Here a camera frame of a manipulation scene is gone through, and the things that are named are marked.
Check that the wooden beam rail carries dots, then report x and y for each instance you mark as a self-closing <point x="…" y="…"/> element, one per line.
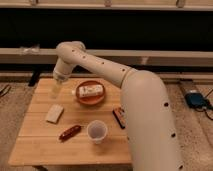
<point x="128" y="57"/>

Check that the white tube on plate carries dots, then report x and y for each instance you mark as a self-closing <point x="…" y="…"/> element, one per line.
<point x="88" y="91"/>

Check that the dark red rectangular bar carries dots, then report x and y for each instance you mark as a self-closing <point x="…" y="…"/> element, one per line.
<point x="118" y="114"/>

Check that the white sponge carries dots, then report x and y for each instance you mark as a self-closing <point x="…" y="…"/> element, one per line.
<point x="54" y="113"/>

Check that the blue power box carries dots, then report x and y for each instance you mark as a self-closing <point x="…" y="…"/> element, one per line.
<point x="195" y="100"/>

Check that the orange round plate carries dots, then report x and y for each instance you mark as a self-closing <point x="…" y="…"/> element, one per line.
<point x="94" y="99"/>

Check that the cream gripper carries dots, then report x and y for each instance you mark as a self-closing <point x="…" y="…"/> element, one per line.
<point x="59" y="77"/>

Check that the red brown sausage toy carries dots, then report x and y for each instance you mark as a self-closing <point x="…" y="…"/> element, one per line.
<point x="70" y="132"/>

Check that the wooden table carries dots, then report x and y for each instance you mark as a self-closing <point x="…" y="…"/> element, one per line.
<point x="54" y="130"/>

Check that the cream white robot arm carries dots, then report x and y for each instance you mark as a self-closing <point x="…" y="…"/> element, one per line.
<point x="151" y="132"/>

